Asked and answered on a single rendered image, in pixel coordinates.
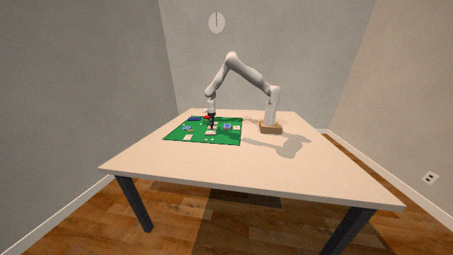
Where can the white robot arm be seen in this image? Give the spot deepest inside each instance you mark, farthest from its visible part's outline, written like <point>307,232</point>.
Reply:
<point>255,78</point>

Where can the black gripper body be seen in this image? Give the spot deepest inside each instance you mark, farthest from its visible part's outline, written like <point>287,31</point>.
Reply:
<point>211,115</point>

